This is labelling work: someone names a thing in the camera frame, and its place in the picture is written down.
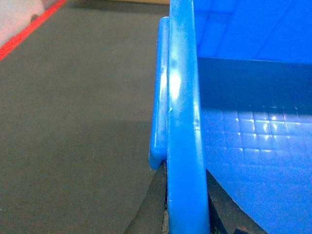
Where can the red table edge frame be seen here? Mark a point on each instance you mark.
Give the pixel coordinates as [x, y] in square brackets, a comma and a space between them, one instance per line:
[19, 19]

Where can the large blue plastic crate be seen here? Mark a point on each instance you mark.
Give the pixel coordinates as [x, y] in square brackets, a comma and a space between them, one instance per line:
[233, 100]

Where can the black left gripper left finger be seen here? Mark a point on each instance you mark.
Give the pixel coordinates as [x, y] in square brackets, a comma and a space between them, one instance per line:
[152, 217]

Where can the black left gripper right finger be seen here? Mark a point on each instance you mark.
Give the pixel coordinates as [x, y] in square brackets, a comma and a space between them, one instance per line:
[225, 215]

